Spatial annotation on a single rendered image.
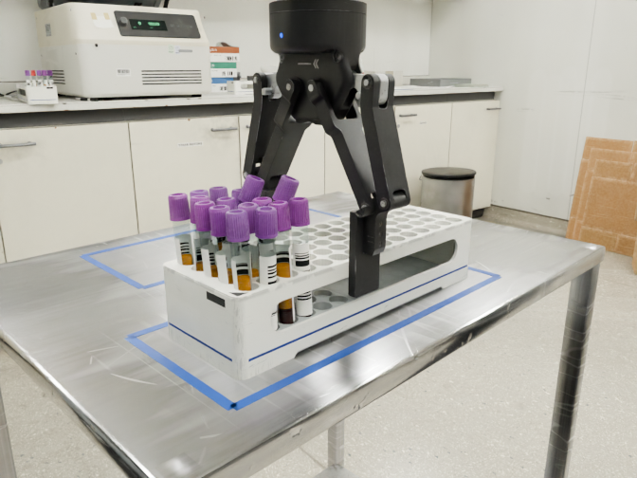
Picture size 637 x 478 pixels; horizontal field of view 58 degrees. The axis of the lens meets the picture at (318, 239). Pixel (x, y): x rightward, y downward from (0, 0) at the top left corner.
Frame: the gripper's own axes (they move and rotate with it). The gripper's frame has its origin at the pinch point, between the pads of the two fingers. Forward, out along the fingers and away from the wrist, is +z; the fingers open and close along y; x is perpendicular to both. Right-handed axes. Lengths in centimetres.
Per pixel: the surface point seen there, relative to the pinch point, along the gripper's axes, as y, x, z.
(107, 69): 187, -69, -15
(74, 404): 0.6, 21.5, 5.6
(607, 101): 90, -322, 3
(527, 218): 132, -326, 81
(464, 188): 131, -242, 48
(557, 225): 110, -324, 81
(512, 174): 147, -328, 53
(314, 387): -9.0, 9.1, 5.4
